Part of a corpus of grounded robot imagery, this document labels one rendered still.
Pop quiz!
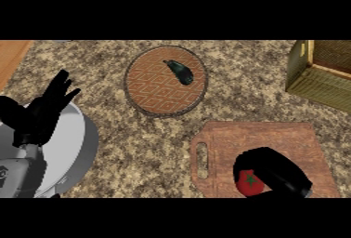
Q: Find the brown wooden cutting board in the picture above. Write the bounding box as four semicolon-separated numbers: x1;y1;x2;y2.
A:
189;121;342;199

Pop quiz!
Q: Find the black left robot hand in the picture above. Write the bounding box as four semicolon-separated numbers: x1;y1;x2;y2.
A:
0;69;83;149

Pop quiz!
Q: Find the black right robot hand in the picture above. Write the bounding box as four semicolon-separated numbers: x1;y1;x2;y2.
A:
232;146;316;199

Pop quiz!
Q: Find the dark eggplant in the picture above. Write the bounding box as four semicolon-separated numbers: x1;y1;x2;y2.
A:
162;59;196;86

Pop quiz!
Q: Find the red tomato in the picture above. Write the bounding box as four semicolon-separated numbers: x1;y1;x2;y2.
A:
235;168;267;198

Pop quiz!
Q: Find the olive wicker basket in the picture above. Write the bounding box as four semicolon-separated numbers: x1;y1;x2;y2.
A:
283;39;351;113

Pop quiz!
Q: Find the grey round plate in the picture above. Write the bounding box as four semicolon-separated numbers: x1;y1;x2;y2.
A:
0;101;100;199

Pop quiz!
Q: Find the oval patterned brown placemat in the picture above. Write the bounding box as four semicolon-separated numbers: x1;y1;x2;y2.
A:
124;45;209;118

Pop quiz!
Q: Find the orange-brown wooden panel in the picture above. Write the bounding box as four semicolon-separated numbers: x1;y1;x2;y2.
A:
0;39;35;91

